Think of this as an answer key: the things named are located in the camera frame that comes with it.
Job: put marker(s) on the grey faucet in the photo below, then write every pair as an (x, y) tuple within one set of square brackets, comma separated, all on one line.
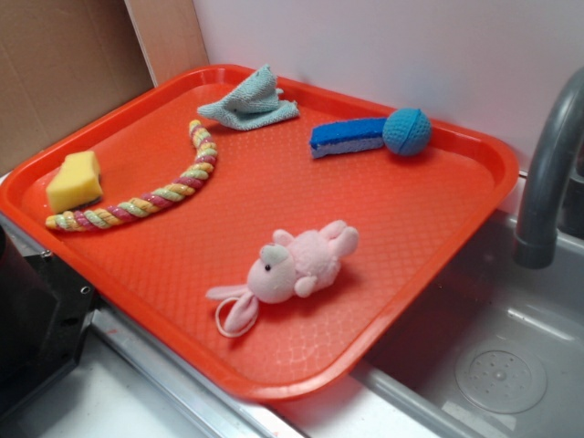
[(552, 199)]

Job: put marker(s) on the blue rubber ball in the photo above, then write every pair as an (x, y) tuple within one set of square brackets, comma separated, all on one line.
[(407, 132)]

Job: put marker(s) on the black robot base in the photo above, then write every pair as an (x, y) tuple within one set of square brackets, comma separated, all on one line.
[(45, 313)]

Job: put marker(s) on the multicolour twisted rope toy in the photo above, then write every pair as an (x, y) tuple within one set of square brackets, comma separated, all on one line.
[(192, 180)]

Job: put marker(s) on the orange plastic tray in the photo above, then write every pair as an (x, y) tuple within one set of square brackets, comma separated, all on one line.
[(413, 215)]

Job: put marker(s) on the light teal cloth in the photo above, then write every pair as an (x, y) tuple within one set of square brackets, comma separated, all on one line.
[(255, 103)]

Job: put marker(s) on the yellow sponge with green pad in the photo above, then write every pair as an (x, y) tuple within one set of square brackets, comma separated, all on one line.
[(76, 183)]

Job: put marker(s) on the pink plush bunny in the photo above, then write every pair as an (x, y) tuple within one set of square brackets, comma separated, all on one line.
[(289, 266)]

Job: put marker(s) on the brown cardboard panel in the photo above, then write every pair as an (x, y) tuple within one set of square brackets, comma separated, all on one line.
[(67, 63)]

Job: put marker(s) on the blue sponge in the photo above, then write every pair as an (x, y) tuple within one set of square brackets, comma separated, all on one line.
[(346, 136)]

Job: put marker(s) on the grey plastic sink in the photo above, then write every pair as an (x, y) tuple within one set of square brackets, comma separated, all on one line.
[(489, 348)]

